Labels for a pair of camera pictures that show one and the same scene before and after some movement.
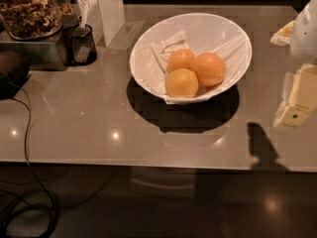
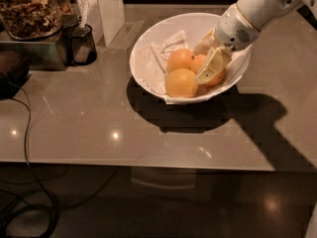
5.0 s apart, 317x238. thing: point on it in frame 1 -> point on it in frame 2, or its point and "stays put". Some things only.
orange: x=180 y=59 stays put
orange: x=181 y=82 stays put
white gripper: x=305 y=34 -> x=233 y=29
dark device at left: x=15 y=67 stays put
